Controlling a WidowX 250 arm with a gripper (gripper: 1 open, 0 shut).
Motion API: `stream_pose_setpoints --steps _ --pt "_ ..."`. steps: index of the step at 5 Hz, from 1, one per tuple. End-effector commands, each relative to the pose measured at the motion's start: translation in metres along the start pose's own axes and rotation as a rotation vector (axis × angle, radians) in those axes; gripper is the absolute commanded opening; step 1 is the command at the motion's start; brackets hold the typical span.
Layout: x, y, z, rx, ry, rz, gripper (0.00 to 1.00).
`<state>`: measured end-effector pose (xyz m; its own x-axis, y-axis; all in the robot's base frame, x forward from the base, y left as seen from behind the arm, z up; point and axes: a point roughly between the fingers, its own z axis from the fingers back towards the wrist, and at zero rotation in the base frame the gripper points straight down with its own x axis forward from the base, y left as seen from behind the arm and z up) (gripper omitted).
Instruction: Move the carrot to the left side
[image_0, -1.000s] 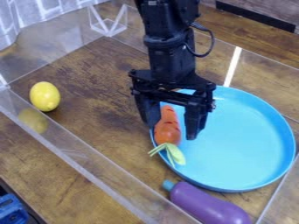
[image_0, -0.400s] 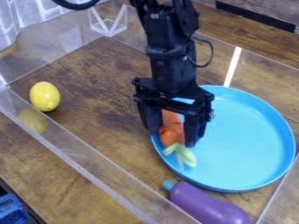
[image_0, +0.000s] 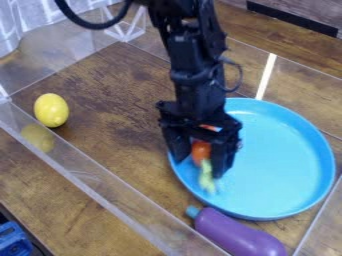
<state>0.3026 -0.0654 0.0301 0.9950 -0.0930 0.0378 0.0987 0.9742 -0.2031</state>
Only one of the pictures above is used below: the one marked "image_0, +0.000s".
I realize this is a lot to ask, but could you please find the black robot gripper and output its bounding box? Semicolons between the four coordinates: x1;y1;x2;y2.
157;69;242;178

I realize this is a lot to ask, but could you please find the orange toy carrot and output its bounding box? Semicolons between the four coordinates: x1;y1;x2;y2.
191;140;217;193

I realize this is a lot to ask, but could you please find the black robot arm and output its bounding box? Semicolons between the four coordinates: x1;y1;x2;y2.
137;0;242;178

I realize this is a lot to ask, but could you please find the blue round plate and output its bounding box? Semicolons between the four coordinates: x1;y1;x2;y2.
171;98;337;221

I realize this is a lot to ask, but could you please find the purple toy eggplant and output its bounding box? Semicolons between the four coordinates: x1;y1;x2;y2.
186;206;288;256

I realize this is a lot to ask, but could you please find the yellow toy lemon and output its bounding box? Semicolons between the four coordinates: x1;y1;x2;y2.
34;93;70;128

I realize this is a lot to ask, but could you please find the blue plastic box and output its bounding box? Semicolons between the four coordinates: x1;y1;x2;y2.
0;221;34;256

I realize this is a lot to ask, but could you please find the black cable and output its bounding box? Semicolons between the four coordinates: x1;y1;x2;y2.
54;0;135;31

